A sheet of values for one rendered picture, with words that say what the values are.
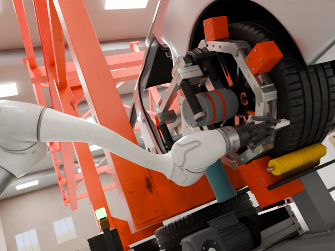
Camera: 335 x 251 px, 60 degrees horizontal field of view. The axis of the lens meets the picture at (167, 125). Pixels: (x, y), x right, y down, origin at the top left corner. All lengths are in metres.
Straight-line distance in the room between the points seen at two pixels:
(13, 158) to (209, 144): 0.59
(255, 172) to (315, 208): 0.26
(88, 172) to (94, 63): 1.93
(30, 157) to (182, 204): 0.81
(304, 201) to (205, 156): 0.56
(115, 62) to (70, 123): 4.18
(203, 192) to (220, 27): 0.83
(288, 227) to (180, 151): 1.17
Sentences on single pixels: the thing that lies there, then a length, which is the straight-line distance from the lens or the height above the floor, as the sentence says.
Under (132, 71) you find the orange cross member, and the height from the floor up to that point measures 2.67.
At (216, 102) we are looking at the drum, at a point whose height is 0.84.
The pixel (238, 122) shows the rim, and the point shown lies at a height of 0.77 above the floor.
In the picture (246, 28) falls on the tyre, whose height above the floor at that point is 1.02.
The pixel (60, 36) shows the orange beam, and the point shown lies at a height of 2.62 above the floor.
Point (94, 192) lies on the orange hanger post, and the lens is 3.46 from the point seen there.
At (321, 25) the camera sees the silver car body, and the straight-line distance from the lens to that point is 1.00.
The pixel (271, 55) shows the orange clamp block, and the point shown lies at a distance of 1.04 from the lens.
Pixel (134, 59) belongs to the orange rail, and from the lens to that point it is 5.10.
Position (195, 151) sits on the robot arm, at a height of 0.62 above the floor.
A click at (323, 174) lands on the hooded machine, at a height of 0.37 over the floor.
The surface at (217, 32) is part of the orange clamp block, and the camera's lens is 1.25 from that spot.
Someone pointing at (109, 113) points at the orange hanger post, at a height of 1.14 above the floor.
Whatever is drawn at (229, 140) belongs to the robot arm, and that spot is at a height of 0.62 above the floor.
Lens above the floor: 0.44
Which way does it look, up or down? 19 degrees up
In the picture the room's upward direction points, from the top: 23 degrees counter-clockwise
